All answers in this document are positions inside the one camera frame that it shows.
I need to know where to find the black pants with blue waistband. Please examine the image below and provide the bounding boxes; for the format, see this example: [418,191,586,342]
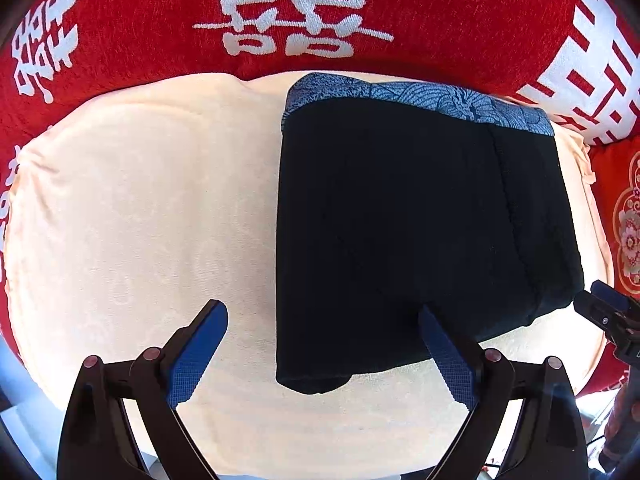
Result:
[276,73,584,394]

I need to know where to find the red embroidered pillow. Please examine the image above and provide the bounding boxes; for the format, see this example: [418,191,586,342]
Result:
[589,136,640,299]

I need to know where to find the cream seat cushion cover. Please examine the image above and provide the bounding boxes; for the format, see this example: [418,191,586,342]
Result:
[2,70,615,480]

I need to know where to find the red sofa cover white characters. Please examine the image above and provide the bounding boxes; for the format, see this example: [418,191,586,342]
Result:
[0,0,640,396]

